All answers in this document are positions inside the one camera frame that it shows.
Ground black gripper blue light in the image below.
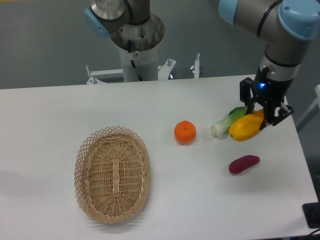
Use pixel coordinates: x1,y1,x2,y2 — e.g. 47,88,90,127
239,66,294,130

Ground yellow mango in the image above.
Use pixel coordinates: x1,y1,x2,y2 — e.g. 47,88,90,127
228,109,264,142

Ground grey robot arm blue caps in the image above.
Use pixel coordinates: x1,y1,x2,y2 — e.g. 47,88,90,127
83,0,320,129

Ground green white bok choy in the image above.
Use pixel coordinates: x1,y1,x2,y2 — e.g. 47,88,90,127
211,106,247,138

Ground purple sweet potato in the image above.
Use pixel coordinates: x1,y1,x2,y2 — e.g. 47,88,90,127
228,155,260,174

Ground orange tangerine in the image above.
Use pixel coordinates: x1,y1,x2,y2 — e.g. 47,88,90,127
174,120,197,144

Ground black device at table corner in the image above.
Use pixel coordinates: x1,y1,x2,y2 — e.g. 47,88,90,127
302,202,320,229

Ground woven wicker basket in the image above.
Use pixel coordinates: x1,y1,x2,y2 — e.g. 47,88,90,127
74,126,151,224

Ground white frame at right edge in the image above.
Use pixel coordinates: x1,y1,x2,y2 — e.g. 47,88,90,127
296,84,320,132

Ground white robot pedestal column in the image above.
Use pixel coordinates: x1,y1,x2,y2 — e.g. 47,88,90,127
118,46,159,82

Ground black cable on pedestal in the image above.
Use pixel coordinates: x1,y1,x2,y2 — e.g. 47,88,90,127
126,39,144,82

